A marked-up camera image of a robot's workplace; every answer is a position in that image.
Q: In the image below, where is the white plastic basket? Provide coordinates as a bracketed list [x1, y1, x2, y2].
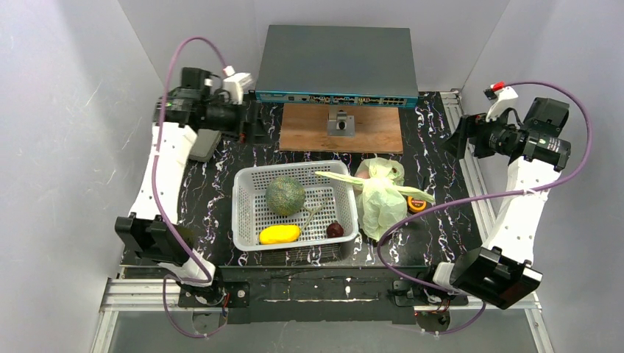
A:
[232, 160, 358, 252]

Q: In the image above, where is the light green plastic bag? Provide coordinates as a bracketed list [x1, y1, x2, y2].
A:
[316, 157, 435, 241]

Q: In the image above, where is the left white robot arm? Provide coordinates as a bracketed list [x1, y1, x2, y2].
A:
[114, 66, 260, 288]

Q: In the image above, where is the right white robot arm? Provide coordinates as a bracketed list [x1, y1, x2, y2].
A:
[433, 97, 571, 309]

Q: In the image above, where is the green fake melon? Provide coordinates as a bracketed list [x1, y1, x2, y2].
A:
[265, 176, 306, 216]

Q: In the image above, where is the yellow fake mango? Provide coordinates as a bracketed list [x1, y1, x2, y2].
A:
[259, 224, 301, 245]

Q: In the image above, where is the dark red fake fruit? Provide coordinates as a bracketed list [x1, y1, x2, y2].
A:
[326, 221, 344, 238]

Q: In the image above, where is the grey rectangular case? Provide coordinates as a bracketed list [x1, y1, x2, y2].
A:
[188, 129, 221, 163]

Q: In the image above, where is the brown wooden board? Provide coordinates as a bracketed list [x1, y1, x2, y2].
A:
[279, 103, 403, 154]

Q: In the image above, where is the yellow tape measure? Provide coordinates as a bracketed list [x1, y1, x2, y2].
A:
[407, 196, 428, 214]

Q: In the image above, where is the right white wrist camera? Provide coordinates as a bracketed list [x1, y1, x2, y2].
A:
[483, 82, 519, 122]

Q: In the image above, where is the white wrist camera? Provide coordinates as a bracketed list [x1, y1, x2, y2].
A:
[483, 82, 519, 122]
[222, 65, 254, 105]

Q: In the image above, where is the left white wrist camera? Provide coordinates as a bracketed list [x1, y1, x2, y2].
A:
[222, 65, 254, 105]

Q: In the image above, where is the small metal bracket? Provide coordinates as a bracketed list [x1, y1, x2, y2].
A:
[327, 109, 355, 138]

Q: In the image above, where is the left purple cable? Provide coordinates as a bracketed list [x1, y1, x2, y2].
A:
[151, 37, 233, 339]

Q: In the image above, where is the purple cable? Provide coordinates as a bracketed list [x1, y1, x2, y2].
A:
[376, 82, 594, 336]
[151, 37, 233, 339]

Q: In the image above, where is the grey network switch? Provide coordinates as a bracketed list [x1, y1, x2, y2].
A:
[255, 24, 419, 108]

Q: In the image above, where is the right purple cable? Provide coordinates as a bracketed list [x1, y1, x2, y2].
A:
[376, 82, 594, 336]

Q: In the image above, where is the black base frame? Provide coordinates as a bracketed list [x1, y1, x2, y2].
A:
[179, 266, 469, 331]

